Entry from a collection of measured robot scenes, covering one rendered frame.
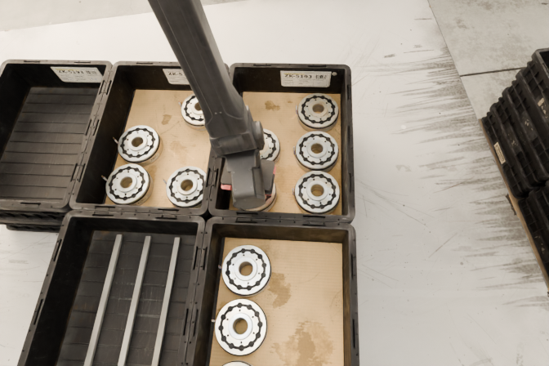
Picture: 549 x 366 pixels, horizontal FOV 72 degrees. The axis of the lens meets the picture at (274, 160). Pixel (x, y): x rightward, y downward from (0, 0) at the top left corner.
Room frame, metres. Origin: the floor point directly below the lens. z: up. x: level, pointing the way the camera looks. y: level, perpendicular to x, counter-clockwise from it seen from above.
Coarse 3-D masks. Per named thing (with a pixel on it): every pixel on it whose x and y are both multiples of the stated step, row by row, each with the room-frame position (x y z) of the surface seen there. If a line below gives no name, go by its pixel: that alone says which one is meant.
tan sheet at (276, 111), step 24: (264, 96) 0.61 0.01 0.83; (288, 96) 0.60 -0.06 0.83; (336, 96) 0.58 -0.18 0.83; (264, 120) 0.53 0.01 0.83; (288, 120) 0.52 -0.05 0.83; (288, 144) 0.46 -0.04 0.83; (288, 168) 0.39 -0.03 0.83; (336, 168) 0.37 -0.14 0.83; (288, 192) 0.33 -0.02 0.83; (312, 192) 0.32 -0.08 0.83
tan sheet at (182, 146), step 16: (144, 96) 0.66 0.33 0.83; (160, 96) 0.65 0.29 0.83; (176, 96) 0.64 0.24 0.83; (144, 112) 0.61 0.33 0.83; (160, 112) 0.60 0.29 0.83; (176, 112) 0.59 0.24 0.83; (128, 128) 0.56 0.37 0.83; (160, 128) 0.55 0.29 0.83; (176, 128) 0.54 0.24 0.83; (176, 144) 0.50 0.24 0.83; (192, 144) 0.49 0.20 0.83; (208, 144) 0.48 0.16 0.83; (160, 160) 0.45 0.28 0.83; (176, 160) 0.45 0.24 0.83; (192, 160) 0.44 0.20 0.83; (160, 176) 0.41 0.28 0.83; (160, 192) 0.37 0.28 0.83
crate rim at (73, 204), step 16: (128, 64) 0.69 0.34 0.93; (144, 64) 0.69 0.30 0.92; (160, 64) 0.67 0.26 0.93; (176, 64) 0.67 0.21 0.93; (112, 80) 0.64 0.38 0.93; (96, 128) 0.50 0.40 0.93; (208, 160) 0.39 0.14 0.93; (80, 176) 0.38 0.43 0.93; (208, 176) 0.35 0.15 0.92; (208, 192) 0.31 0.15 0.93; (80, 208) 0.31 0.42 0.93; (96, 208) 0.30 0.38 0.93; (112, 208) 0.30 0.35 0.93; (128, 208) 0.30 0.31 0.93; (144, 208) 0.29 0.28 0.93; (160, 208) 0.29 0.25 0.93; (176, 208) 0.28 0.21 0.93; (192, 208) 0.28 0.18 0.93
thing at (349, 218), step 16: (240, 64) 0.64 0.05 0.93; (256, 64) 0.64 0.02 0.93; (272, 64) 0.63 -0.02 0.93; (288, 64) 0.62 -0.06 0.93; (304, 64) 0.62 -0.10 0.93; (320, 64) 0.61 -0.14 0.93; (336, 64) 0.61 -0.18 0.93; (352, 128) 0.42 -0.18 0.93; (352, 144) 0.38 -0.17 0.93; (352, 160) 0.34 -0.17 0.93; (352, 176) 0.31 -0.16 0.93; (352, 192) 0.27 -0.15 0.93; (208, 208) 0.27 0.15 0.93; (352, 208) 0.24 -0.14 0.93
